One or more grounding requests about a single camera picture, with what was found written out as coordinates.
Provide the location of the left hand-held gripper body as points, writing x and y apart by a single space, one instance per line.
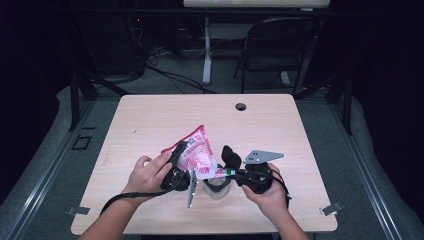
176 180

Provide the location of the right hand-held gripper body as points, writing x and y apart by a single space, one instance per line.
260 178

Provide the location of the pink printed plastic bag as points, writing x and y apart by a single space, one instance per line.
198 153

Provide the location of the person's right hand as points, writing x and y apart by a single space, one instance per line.
275 200

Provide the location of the person's left hand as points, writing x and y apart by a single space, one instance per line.
146 178

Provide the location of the black table grommet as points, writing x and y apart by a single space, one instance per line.
240 107

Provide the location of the grey tape piece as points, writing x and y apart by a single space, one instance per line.
330 209
79 210

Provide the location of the white desk leg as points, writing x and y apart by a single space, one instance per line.
285 78
207 60

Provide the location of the black metal stand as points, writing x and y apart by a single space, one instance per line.
347 106
75 100

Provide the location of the dark equipment cabinet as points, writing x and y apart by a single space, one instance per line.
116 46

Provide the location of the black folding chair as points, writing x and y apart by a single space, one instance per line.
276 36

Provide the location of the aluminium floor rail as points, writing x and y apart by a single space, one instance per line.
370 180
43 186

